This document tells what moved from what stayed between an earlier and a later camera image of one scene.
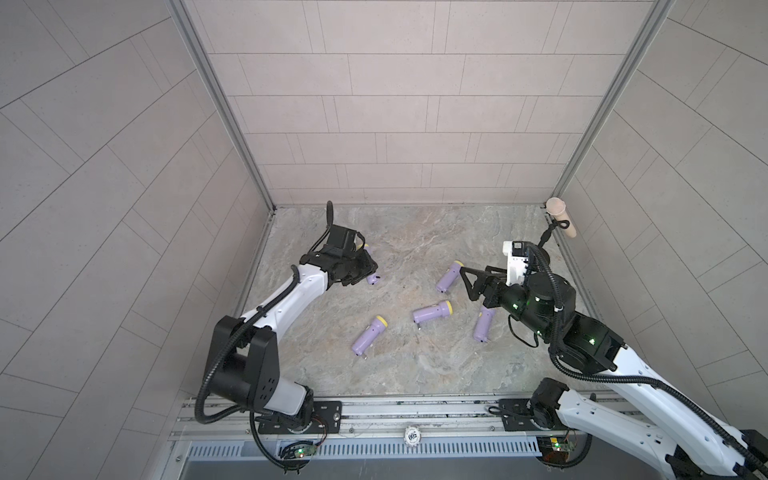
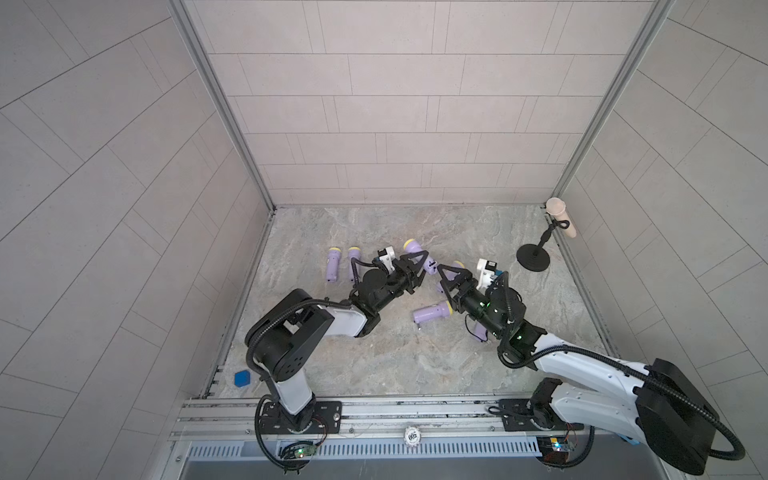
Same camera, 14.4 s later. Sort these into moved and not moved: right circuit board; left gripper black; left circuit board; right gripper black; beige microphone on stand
Moved: right gripper black; left gripper black
Not moved: right circuit board; beige microphone on stand; left circuit board
